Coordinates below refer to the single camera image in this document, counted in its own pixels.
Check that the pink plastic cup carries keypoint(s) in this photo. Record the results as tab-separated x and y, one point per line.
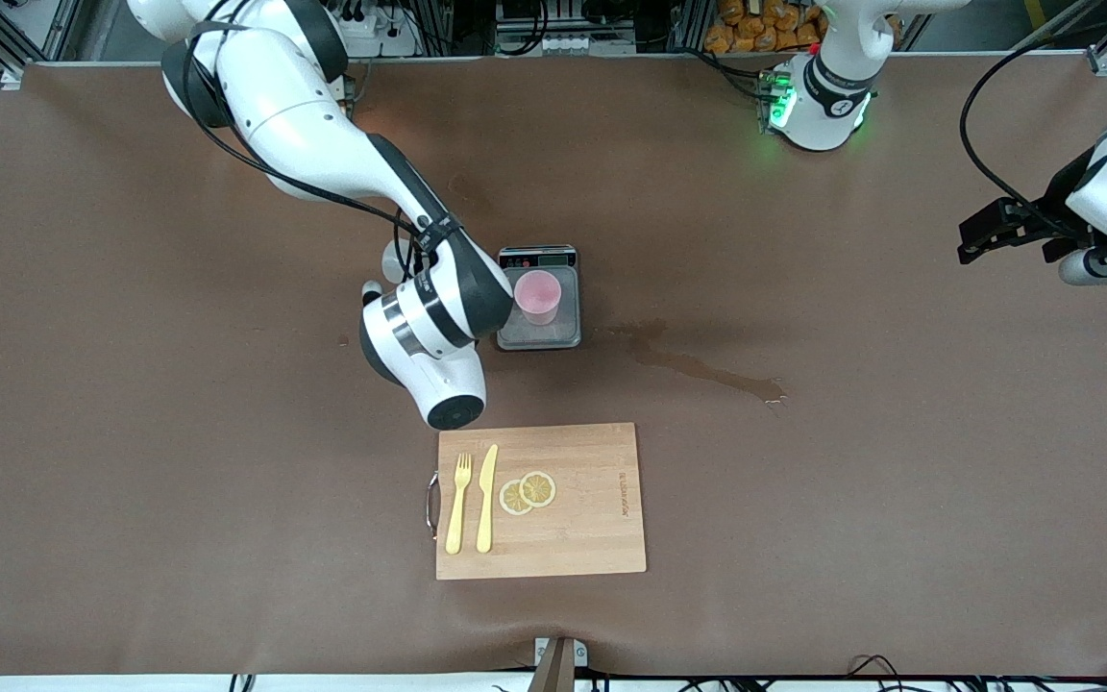
542	300

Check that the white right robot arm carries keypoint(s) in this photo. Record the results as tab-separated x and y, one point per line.
294	106

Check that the orange snack bag pile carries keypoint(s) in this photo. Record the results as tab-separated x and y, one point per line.
755	29

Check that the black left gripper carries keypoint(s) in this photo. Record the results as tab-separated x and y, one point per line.
1053	207

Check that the lemon slice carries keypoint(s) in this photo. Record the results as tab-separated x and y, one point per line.
512	498
538	488

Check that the white connector strip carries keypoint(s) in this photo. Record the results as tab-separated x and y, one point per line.
563	45

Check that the yellow plastic knife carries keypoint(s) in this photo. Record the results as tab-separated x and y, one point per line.
486	500

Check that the metal table edge bracket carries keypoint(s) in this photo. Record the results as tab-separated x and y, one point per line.
558	663

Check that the wooden cutting board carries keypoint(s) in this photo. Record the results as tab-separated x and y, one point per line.
592	519

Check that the white power strip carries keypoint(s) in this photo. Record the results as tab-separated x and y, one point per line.
390	38

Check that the brown table cover sheet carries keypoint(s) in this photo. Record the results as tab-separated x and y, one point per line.
803	529

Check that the yellow plastic fork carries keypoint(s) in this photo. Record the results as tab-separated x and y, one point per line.
457	519

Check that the grey digital kitchen scale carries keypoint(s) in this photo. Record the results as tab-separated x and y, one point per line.
553	336

